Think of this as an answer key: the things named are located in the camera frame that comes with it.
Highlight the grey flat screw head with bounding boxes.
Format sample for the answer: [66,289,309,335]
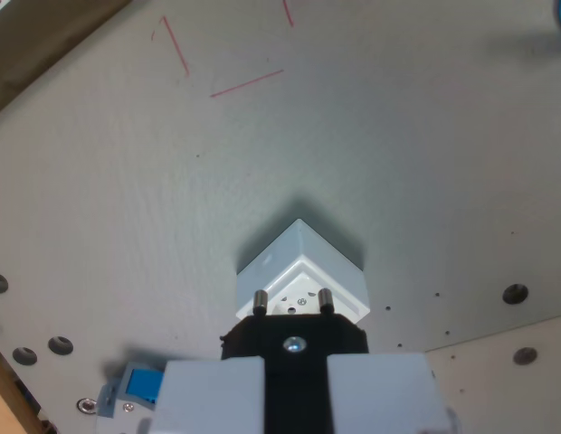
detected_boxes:
[513,346,538,366]

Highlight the blue and grey plastic part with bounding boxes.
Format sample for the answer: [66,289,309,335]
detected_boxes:
[95,361,166,420]

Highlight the white wall socket box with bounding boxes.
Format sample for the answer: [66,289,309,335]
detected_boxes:
[234,218,371,325]

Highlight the black plug with metal pins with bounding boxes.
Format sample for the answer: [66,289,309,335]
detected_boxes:
[219,288,370,434]

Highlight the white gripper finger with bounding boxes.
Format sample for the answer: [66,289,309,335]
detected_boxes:
[328,352,463,434]
[148,354,268,434]

